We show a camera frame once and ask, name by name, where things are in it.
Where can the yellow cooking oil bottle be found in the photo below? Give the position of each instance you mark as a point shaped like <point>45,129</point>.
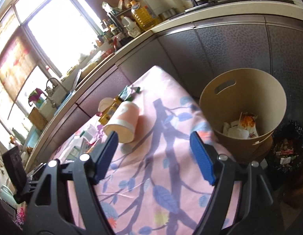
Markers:
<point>144,16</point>

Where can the green white snack packet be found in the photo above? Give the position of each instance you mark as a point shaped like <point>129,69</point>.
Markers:
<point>127,94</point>

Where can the tan round trash bin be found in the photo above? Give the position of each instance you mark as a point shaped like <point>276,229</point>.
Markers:
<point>236,94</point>

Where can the sink faucet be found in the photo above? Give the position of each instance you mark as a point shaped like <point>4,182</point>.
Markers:
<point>51,86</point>

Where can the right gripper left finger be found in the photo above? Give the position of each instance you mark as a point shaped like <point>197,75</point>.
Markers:
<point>88,170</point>

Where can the pink floral tablecloth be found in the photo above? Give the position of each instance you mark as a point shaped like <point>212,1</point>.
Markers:
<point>154,185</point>

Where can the black garbage bag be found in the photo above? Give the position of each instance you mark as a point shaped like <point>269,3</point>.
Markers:
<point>285,159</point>

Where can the white plastic jug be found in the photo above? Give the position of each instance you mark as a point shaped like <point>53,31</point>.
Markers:
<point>132,29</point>

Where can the yellow snack packet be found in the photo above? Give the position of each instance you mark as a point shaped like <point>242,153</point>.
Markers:
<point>107,108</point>

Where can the dark kitchen cabinets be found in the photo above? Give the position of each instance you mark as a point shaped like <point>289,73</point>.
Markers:
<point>193,53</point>

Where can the pink paper cup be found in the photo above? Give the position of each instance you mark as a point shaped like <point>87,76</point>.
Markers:
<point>124,122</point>

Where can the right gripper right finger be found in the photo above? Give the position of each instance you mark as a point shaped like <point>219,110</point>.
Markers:
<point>219,170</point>

